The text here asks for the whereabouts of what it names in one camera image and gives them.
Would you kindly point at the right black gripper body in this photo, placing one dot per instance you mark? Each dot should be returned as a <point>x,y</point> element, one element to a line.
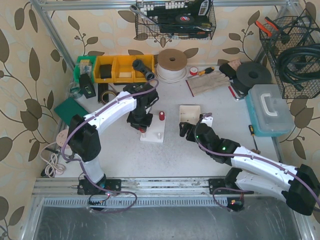
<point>191,131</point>

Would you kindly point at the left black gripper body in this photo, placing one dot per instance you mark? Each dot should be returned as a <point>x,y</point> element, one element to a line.
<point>139,120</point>

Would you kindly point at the white spring tray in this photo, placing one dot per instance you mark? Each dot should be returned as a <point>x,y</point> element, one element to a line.
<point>189,114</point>

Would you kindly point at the white peg base plate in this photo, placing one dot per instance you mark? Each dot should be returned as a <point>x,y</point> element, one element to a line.
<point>156,132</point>

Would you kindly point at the brown tape roll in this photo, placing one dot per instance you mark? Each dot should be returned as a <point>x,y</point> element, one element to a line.
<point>104,97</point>

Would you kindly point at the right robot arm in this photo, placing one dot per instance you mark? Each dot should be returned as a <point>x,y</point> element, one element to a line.
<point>298,187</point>

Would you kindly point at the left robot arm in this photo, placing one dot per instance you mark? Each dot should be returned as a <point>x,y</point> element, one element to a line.
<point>84,131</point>

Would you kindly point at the white work glove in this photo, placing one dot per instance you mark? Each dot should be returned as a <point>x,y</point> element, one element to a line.
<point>207,82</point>

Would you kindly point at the black ribbed block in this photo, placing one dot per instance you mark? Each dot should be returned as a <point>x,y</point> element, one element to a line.
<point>101,88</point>

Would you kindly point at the grey pipe fitting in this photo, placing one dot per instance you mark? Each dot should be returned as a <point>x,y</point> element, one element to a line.
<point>139,66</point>

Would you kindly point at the yellow bin with card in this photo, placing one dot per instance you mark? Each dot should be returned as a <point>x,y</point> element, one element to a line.
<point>123,69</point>

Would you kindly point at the small yellow black screwdriver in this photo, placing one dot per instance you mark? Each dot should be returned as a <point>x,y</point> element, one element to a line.
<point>253,136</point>

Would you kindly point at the yellow bin with black box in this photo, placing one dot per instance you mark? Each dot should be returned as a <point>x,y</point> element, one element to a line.
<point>103,72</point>

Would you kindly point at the yellow bin with pipe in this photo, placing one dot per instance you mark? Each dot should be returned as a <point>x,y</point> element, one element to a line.
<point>149,61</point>

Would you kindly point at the red white tape roll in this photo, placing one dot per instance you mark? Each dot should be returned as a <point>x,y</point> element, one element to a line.
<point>193,71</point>

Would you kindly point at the black green meter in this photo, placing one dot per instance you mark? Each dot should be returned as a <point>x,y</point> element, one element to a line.
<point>86,86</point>

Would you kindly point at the brass padlock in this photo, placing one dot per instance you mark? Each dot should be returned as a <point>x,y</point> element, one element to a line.
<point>256,151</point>

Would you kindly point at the black brush block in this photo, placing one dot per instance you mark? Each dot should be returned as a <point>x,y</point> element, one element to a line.
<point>230,68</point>

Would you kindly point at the clear glass jar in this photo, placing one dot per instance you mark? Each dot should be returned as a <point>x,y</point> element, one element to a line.
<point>75,90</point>

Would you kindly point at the green plastic case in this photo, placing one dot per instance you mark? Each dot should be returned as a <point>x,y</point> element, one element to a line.
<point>69,108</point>

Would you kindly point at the green storage bin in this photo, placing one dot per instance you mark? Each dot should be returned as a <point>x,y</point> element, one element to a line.
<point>84,65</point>

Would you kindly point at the teal clear toolbox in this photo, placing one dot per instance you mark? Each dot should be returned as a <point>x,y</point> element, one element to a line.
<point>268,111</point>

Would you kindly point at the round beige power socket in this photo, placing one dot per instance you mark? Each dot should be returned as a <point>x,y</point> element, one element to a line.
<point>62,137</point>

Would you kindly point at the black foam disc spool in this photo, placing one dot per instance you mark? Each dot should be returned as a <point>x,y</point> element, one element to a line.
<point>249,74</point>

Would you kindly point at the black tape roll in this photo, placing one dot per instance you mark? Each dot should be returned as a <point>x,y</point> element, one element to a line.
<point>184,19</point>

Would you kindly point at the silver wrench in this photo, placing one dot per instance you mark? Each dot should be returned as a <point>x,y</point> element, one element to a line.
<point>134,9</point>

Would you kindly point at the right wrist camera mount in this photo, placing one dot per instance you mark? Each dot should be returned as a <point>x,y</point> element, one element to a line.
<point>207,119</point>

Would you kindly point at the red handled tool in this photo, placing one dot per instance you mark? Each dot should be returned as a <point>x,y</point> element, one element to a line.
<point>237,95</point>

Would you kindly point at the aluminium front rail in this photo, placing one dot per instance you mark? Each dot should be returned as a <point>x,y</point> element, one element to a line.
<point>141,186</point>

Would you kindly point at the white cable spool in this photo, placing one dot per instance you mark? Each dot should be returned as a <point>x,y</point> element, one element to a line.
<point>171,66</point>

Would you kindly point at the centre wire basket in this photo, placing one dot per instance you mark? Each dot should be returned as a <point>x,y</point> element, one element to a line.
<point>164,13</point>

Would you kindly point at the wire basket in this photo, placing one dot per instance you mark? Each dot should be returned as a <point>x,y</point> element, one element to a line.
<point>294,56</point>
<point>164,13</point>

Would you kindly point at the orange handled pliers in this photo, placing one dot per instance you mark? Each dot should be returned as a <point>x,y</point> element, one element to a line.
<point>269,23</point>

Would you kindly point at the right wire basket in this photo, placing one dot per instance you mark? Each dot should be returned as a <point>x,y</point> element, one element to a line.
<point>294,56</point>

